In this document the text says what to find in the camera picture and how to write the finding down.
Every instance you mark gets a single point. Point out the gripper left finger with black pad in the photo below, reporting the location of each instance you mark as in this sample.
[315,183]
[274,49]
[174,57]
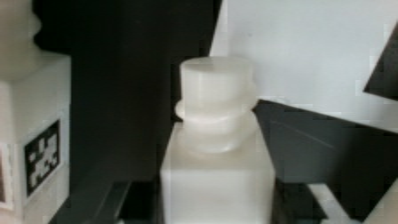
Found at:
[94,205]

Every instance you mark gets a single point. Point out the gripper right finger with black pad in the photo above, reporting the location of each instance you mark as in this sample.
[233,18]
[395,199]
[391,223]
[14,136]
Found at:
[297,208]

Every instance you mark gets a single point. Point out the white table leg with tag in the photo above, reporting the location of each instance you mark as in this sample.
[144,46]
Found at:
[34,120]
[217,170]

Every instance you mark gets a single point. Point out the white sheet with tags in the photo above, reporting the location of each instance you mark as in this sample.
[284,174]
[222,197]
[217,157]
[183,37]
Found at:
[313,41]

